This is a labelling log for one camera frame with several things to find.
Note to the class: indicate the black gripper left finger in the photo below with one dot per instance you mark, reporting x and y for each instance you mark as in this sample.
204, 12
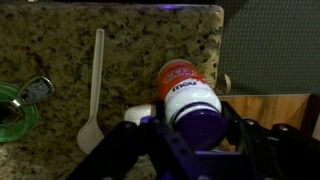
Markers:
140, 153

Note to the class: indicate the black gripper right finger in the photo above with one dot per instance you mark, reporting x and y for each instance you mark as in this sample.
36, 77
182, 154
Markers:
283, 153

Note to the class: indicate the white bottle orange label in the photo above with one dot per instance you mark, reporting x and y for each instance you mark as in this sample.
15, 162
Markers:
190, 100

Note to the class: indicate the white plastic spoon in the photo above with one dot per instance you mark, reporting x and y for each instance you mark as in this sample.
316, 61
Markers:
96, 83

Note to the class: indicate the white earbuds case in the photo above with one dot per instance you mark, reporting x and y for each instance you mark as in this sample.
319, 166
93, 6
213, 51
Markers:
140, 112

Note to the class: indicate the wooden chair grey seat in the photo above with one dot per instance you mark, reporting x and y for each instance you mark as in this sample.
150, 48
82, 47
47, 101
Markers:
266, 50

